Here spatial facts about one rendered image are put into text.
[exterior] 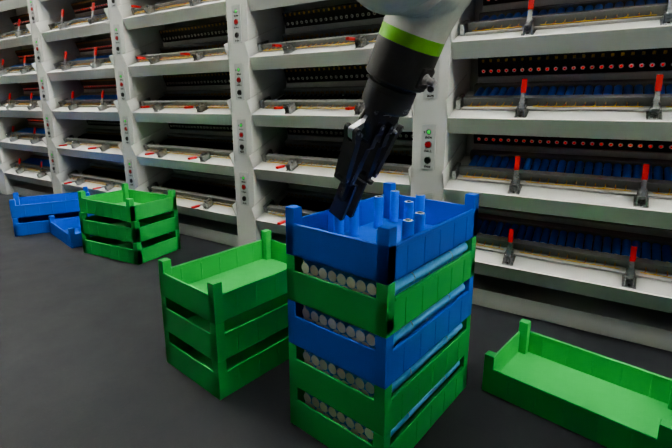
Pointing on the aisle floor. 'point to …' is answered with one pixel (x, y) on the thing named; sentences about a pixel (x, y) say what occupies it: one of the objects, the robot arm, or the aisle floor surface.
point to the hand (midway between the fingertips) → (347, 197)
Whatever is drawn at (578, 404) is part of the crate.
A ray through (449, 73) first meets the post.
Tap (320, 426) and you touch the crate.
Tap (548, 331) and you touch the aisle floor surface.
